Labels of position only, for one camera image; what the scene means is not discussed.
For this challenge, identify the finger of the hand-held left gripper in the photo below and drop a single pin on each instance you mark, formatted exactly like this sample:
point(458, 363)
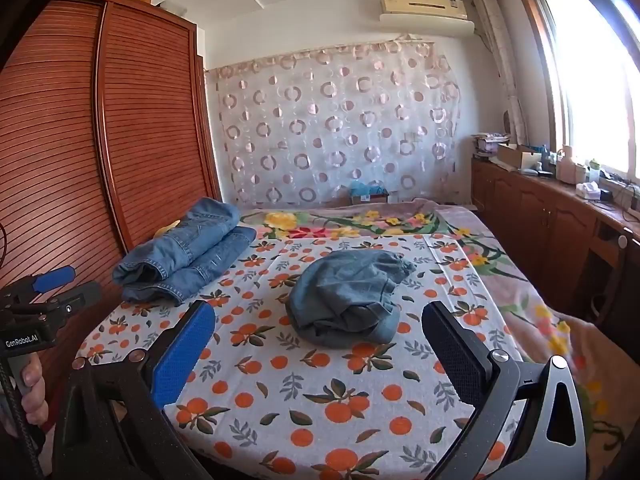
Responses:
point(55, 277)
point(80, 296)

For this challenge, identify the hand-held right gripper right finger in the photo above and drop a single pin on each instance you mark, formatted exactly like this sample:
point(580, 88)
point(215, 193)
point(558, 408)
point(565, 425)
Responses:
point(457, 355)

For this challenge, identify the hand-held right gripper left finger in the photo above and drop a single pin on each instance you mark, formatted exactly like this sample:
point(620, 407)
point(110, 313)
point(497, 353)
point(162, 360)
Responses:
point(185, 355)

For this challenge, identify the grey-blue pants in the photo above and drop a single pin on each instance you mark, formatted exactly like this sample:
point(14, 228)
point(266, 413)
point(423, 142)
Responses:
point(345, 300)

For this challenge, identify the person's left hand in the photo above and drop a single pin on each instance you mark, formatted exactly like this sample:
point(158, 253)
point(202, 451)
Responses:
point(35, 405)

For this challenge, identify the pink floral blanket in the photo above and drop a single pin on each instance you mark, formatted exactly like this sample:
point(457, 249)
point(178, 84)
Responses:
point(500, 260)

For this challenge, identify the orange fruit print bedsheet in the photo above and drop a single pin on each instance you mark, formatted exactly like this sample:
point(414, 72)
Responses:
point(310, 400)

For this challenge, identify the wooden side cabinet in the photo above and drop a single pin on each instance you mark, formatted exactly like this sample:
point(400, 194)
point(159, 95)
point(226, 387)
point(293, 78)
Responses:
point(540, 210)

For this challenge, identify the small cardboard box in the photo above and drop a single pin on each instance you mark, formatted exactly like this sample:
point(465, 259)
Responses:
point(370, 200)

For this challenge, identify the slatted wooden wardrobe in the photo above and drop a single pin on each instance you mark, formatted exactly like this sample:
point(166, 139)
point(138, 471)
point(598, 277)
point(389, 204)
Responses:
point(150, 125)

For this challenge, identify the teal plastic bag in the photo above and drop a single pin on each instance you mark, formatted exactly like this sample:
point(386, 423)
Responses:
point(367, 187)

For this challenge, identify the wooden chair with round knob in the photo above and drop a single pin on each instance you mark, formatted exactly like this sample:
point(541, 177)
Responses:
point(621, 241)

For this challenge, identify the open cardboard box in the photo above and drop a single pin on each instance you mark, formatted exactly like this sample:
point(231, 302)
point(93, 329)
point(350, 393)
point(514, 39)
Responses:
point(517, 157)

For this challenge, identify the white tissue box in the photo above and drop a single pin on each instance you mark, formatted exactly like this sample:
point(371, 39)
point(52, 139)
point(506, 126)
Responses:
point(587, 191)

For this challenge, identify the stack of papers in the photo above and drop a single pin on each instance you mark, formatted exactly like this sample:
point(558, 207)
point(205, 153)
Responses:
point(490, 142)

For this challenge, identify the pink plastic jug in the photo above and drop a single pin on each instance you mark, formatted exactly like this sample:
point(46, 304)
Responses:
point(565, 165)

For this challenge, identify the sheer circle pattern curtain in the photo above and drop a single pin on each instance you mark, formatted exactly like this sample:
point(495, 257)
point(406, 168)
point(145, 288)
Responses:
point(340, 125)

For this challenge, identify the white window curtain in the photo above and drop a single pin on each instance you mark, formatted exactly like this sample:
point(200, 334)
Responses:
point(500, 60)

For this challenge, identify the bright window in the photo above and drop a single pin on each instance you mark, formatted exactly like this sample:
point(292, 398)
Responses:
point(590, 85)

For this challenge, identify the wall air conditioner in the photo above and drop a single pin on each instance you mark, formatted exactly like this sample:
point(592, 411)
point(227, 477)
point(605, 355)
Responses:
point(425, 7)

